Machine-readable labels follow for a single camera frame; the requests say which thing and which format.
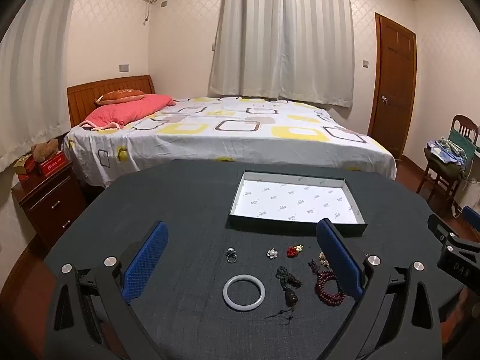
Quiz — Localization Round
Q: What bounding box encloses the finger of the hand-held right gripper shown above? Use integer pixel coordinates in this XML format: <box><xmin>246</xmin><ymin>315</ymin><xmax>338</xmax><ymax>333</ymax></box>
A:
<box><xmin>461</xmin><ymin>205</ymin><xmax>480</xmax><ymax>233</ymax></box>
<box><xmin>427</xmin><ymin>214</ymin><xmax>459</xmax><ymax>250</ymax></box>

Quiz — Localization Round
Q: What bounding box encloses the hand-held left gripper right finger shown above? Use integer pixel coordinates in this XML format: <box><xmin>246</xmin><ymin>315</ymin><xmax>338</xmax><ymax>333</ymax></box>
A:
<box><xmin>316</xmin><ymin>218</ymin><xmax>443</xmax><ymax>360</ymax></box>

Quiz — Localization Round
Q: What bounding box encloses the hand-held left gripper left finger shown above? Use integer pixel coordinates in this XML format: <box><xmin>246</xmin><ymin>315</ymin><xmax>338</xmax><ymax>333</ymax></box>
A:
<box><xmin>44</xmin><ymin>220</ymin><xmax>169</xmax><ymax>360</ymax></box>

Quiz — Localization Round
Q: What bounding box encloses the dark red bead bracelet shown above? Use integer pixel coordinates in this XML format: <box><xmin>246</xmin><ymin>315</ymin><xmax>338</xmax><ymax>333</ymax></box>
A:
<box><xmin>308</xmin><ymin>259</ymin><xmax>347</xmax><ymax>306</ymax></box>

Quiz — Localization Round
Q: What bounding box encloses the dark corded pendant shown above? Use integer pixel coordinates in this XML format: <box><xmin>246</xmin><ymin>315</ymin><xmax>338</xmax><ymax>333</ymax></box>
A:
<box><xmin>263</xmin><ymin>266</ymin><xmax>304</xmax><ymax>321</ymax></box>

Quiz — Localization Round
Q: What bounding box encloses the shallow green jewelry tray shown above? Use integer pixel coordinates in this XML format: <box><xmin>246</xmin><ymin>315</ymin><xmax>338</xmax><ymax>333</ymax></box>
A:
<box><xmin>229</xmin><ymin>170</ymin><xmax>368</xmax><ymax>238</ymax></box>

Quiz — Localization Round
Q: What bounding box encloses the white jade bangle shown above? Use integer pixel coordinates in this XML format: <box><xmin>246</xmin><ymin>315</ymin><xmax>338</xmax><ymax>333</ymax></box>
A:
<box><xmin>223</xmin><ymin>275</ymin><xmax>267</xmax><ymax>311</ymax></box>

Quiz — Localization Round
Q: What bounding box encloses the white desk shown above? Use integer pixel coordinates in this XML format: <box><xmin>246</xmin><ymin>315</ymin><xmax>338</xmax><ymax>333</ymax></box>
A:
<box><xmin>454</xmin><ymin>150</ymin><xmax>480</xmax><ymax>218</ymax></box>

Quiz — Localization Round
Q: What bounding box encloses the pile of clothes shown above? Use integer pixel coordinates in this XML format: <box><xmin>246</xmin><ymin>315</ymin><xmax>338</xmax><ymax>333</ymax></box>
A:
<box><xmin>425</xmin><ymin>127</ymin><xmax>477</xmax><ymax>166</ymax></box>

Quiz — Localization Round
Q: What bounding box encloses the wooden chair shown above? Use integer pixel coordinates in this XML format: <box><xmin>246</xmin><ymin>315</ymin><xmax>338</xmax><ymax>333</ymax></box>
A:
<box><xmin>416</xmin><ymin>115</ymin><xmax>479</xmax><ymax>203</ymax></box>

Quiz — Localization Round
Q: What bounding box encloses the wooden nightstand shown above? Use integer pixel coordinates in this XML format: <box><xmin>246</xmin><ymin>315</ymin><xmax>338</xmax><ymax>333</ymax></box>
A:
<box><xmin>11</xmin><ymin>161</ymin><xmax>89</xmax><ymax>248</ymax></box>

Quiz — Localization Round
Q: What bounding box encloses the pink pillow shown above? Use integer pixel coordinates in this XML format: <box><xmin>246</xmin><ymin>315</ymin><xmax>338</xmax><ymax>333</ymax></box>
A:
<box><xmin>80</xmin><ymin>94</ymin><xmax>176</xmax><ymax>131</ymax></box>

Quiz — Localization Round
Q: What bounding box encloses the brown teddy bear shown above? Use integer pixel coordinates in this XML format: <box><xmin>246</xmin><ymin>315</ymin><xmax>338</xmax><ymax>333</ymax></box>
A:
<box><xmin>31</xmin><ymin>139</ymin><xmax>60</xmax><ymax>163</ymax></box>

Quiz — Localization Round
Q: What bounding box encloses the bed with patterned sheet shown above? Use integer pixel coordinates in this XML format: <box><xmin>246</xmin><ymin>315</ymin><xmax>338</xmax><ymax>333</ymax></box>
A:
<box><xmin>62</xmin><ymin>95</ymin><xmax>397</xmax><ymax>190</ymax></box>

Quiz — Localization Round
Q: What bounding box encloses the wooden door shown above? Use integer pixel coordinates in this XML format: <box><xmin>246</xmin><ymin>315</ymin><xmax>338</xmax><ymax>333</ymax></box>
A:
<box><xmin>367</xmin><ymin>12</ymin><xmax>418</xmax><ymax>158</ymax></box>

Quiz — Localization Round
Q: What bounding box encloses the gold and red box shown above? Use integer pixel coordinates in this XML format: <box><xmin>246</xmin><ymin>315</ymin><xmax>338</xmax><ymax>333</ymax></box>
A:
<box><xmin>13</xmin><ymin>154</ymin><xmax>36</xmax><ymax>175</ymax></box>

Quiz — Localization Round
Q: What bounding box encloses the orange pillow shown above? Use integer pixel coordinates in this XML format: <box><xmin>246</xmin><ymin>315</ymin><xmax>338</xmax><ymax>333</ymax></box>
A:
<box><xmin>94</xmin><ymin>89</ymin><xmax>146</xmax><ymax>106</ymax></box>

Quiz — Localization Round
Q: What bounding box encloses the wooden headboard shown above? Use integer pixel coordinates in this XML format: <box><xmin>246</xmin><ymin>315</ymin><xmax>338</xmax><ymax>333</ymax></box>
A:
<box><xmin>67</xmin><ymin>75</ymin><xmax>155</xmax><ymax>128</ymax></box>

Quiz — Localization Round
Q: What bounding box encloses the white window curtain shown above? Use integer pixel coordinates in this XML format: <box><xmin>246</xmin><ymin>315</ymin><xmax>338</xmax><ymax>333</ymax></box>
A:
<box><xmin>208</xmin><ymin>0</ymin><xmax>355</xmax><ymax>109</ymax></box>
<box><xmin>0</xmin><ymin>0</ymin><xmax>76</xmax><ymax>173</ymax></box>

